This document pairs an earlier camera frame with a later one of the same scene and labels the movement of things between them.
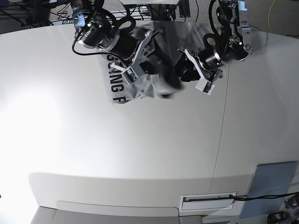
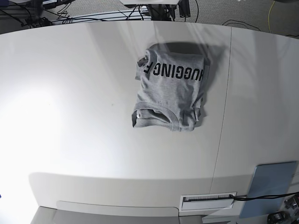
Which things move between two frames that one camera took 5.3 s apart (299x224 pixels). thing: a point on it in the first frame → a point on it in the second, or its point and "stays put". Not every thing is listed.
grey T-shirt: (164, 79) → (170, 86)
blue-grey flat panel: (272, 182) stays put
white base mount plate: (150, 2) stays put
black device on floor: (281, 217) stays put
